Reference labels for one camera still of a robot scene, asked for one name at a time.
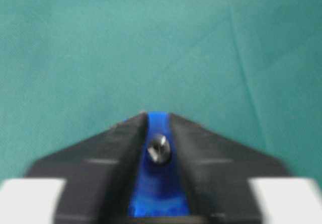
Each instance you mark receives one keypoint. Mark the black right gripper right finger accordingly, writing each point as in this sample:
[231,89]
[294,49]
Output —
[215,170]

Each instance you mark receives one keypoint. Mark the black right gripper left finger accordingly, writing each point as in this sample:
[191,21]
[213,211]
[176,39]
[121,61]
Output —
[100,173]

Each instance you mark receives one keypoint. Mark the green table cloth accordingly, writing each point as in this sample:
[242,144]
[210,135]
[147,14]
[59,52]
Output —
[247,69]

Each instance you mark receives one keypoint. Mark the small metal shaft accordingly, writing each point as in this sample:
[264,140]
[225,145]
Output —
[159,150]

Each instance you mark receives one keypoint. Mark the blue plastic gear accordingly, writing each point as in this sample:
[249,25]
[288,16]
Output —
[158,190]

